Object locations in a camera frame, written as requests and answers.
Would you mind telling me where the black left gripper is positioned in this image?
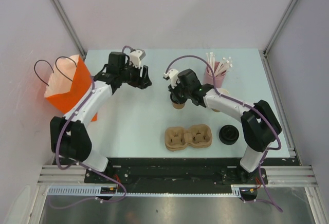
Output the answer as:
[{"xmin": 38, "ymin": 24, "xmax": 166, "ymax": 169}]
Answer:
[{"xmin": 119, "ymin": 60, "xmax": 152, "ymax": 89}]

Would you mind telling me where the brown paper coffee cup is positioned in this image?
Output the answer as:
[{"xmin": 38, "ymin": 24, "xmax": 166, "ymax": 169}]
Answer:
[{"xmin": 172, "ymin": 102, "xmax": 185, "ymax": 109}]

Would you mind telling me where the brown pulp cup carrier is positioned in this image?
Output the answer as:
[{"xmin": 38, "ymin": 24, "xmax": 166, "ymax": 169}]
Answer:
[{"xmin": 164, "ymin": 124, "xmax": 212, "ymax": 152}]

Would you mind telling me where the orange paper takeout bag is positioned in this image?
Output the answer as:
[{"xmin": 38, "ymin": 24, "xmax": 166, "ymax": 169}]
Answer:
[{"xmin": 42, "ymin": 54, "xmax": 92, "ymax": 114}]

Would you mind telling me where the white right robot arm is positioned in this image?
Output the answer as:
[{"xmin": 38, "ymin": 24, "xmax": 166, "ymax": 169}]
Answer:
[{"xmin": 163, "ymin": 69, "xmax": 282, "ymax": 183}]

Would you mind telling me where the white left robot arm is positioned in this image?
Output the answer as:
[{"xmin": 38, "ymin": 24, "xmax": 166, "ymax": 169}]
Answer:
[{"xmin": 50, "ymin": 49, "xmax": 152, "ymax": 183}]

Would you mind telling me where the stack of brown paper cups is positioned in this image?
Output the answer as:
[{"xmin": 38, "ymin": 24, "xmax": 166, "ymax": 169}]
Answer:
[{"xmin": 210, "ymin": 88, "xmax": 229, "ymax": 113}]

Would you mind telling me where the pink straw holder cup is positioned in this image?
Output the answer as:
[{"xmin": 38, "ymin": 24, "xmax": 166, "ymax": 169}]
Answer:
[{"xmin": 203, "ymin": 62, "xmax": 226, "ymax": 88}]

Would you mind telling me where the stack of black lids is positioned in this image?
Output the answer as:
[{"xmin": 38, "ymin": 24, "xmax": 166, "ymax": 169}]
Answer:
[{"xmin": 218, "ymin": 124, "xmax": 239, "ymax": 145}]

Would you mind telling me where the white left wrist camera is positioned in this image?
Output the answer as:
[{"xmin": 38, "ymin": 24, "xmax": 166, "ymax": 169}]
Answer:
[{"xmin": 129, "ymin": 49, "xmax": 146, "ymax": 69}]

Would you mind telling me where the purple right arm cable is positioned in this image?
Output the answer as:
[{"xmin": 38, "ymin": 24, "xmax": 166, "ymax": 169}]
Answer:
[{"xmin": 166, "ymin": 55, "xmax": 283, "ymax": 213}]

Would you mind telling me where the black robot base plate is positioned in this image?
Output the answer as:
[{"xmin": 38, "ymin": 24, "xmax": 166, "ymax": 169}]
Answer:
[{"xmin": 84, "ymin": 157, "xmax": 268, "ymax": 188}]

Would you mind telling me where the grey slotted cable duct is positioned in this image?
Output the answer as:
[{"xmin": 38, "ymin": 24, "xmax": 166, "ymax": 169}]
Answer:
[{"xmin": 47, "ymin": 185, "xmax": 242, "ymax": 198}]

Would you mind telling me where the aluminium frame post right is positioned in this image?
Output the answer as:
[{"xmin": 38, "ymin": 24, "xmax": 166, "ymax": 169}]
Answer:
[{"xmin": 263, "ymin": 0, "xmax": 313, "ymax": 55}]

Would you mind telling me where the aluminium frame post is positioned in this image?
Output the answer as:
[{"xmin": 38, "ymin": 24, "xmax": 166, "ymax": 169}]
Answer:
[
  {"xmin": 50, "ymin": 0, "xmax": 87, "ymax": 59},
  {"xmin": 263, "ymin": 0, "xmax": 313, "ymax": 55}
]

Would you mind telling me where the aluminium frame post left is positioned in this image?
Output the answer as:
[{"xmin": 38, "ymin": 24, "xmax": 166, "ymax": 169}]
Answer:
[{"xmin": 50, "ymin": 0, "xmax": 87, "ymax": 59}]

